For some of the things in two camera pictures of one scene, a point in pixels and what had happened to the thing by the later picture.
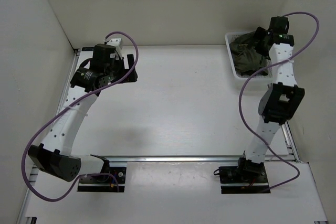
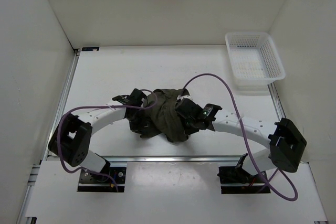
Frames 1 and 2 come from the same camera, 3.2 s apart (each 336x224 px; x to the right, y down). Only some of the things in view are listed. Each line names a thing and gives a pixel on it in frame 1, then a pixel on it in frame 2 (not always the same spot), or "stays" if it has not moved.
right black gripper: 260,34 → 189,130
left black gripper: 123,71 → 140,127
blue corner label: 87,49 stays
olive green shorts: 247,60 → 161,105
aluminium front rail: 173,159 stays
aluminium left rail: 62,102 stays
